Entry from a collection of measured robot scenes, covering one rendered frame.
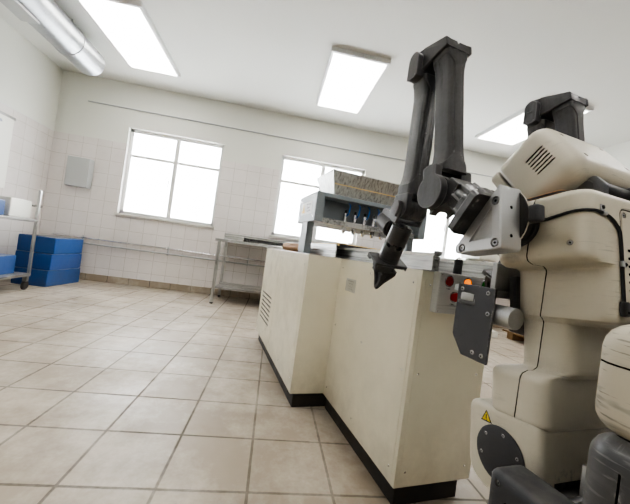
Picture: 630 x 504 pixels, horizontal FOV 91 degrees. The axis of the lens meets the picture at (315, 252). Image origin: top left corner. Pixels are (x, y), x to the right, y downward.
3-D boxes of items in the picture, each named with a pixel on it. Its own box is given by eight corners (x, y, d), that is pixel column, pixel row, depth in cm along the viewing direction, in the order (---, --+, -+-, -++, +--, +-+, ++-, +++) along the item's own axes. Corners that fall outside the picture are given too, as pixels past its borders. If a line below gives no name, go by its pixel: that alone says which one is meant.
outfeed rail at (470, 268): (316, 254, 301) (317, 247, 301) (319, 255, 302) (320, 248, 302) (497, 279, 111) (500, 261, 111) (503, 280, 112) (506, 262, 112)
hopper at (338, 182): (313, 200, 196) (316, 178, 197) (388, 215, 215) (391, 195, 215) (330, 193, 169) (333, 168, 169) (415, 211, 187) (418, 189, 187)
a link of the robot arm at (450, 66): (445, 16, 70) (478, 32, 74) (408, 58, 83) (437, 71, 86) (441, 203, 63) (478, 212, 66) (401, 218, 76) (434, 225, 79)
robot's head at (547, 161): (655, 185, 60) (600, 144, 70) (585, 161, 53) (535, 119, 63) (586, 235, 70) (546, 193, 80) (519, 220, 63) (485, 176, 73)
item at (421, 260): (287, 250, 292) (288, 243, 292) (290, 251, 293) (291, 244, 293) (432, 270, 102) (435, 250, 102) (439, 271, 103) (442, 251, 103)
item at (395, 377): (319, 408, 171) (341, 248, 171) (373, 406, 182) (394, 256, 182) (389, 515, 104) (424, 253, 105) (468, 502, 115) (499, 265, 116)
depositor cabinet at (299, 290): (254, 337, 284) (266, 247, 285) (326, 340, 308) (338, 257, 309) (286, 410, 164) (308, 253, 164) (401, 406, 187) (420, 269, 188)
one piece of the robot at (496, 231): (522, 252, 53) (521, 189, 54) (500, 248, 51) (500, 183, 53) (474, 257, 62) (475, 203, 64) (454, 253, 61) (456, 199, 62)
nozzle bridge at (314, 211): (292, 251, 195) (300, 198, 196) (390, 264, 219) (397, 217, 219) (308, 253, 164) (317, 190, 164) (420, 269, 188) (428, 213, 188)
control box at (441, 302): (428, 310, 107) (433, 271, 107) (481, 315, 115) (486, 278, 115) (435, 313, 103) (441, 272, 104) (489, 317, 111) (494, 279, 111)
